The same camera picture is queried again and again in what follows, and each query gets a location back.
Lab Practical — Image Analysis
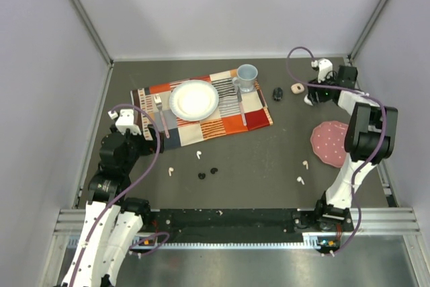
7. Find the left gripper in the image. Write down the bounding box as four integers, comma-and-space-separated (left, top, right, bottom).
122, 123, 164, 172

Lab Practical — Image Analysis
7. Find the white earbud charging case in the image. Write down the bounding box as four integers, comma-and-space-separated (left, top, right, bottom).
304, 95, 312, 106

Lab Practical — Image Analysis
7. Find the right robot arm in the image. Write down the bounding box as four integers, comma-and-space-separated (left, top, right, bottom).
304, 58, 398, 231

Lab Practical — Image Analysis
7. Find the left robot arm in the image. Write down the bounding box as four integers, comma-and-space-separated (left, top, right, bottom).
61, 125, 163, 286

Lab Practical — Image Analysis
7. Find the beige earbud case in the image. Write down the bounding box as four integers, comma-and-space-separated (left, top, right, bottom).
290, 83, 304, 94

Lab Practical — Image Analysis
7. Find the black earbud case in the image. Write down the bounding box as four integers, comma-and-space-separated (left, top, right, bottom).
272, 87, 284, 101

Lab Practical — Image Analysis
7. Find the pink dotted plate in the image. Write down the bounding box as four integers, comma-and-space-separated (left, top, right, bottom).
310, 120, 348, 168

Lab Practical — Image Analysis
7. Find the white paper plate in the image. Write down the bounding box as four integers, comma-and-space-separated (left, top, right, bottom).
169, 80, 219, 122

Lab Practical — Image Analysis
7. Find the light blue mug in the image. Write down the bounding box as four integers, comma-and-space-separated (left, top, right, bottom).
232, 64, 258, 93

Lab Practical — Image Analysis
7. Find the patchwork placemat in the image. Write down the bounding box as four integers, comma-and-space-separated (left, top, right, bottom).
130, 69, 273, 150

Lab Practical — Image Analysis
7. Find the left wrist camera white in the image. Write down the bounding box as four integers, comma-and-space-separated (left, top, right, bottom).
108, 109, 142, 136

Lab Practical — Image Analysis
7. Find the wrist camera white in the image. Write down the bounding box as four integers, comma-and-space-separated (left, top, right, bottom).
311, 58, 333, 83
108, 109, 142, 136

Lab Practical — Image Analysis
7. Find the fork with pink handle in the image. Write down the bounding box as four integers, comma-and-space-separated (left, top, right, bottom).
154, 94, 170, 138

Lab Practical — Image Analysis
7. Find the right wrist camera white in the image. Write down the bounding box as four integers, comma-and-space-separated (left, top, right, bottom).
311, 58, 333, 83

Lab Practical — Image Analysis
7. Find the knife with pink handle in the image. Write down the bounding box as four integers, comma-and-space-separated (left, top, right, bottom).
236, 87, 247, 126

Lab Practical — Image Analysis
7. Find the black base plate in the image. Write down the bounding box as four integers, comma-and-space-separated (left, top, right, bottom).
140, 208, 353, 244

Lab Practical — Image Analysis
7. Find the aluminium frame rail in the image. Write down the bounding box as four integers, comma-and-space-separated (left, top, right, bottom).
53, 208, 421, 251

